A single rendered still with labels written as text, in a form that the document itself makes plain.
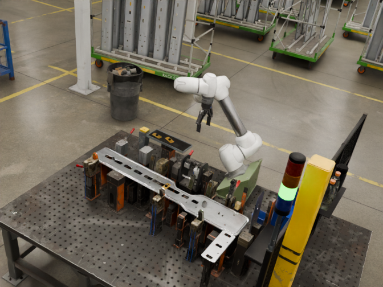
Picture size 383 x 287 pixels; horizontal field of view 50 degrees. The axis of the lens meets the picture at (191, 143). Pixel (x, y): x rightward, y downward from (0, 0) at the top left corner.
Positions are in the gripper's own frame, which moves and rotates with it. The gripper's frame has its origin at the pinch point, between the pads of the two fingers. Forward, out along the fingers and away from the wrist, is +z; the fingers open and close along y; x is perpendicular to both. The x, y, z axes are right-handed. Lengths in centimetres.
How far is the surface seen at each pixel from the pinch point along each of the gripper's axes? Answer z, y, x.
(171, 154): 40, -6, -30
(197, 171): 35.8, 4.9, 3.0
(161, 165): 40.0, 13.6, -25.1
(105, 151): 46, 22, -76
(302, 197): -35, 78, 97
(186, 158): 30.2, 3.6, -8.7
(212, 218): 46, 32, 34
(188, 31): 124, -531, -357
